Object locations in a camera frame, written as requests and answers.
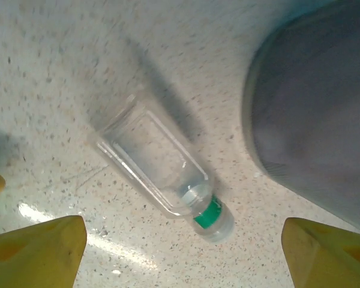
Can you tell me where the grey round waste bin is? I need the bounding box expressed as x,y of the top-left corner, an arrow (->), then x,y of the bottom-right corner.
242,0 -> 360,238

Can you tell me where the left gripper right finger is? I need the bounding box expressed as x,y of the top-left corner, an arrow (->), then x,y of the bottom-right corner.
281,217 -> 360,288

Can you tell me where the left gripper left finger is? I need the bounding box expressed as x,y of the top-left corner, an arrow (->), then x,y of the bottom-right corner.
0,215 -> 88,288

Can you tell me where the clear square bottle green ring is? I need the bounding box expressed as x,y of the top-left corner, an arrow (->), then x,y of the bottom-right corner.
88,94 -> 235,243

